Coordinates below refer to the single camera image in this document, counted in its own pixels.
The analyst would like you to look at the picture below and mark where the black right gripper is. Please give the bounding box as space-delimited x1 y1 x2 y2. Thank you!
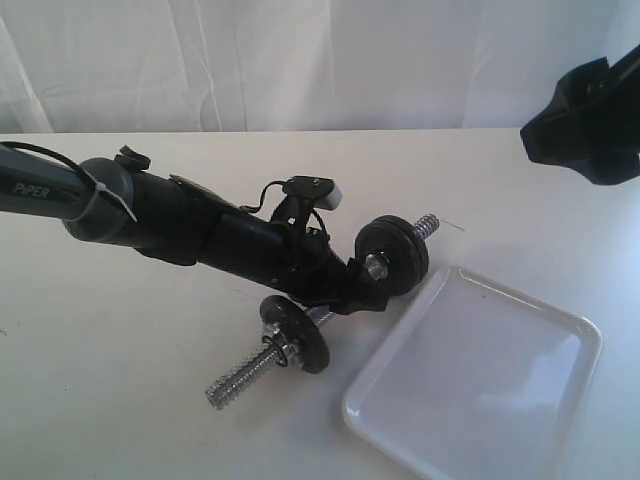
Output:
520 47 639 186

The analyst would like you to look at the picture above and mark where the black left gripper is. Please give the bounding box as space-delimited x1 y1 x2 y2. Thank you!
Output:
197 213 389 315

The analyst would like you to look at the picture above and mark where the black weight plate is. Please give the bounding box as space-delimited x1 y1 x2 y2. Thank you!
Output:
372 214 430 286
354 219 424 297

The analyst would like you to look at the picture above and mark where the chrome threaded dumbbell bar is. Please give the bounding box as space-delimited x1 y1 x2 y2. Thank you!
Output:
206 213 440 410

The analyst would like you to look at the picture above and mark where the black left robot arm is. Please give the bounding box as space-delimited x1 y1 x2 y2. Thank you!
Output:
1 141 390 315

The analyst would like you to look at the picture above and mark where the chrome star collar nut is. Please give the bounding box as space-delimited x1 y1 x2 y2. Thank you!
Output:
263 325 300 368

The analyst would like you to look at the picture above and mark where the white square plastic tray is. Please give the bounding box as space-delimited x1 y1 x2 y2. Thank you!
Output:
342 267 602 479

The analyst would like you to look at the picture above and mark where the white backdrop curtain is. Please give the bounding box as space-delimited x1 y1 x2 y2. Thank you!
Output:
1 1 639 133

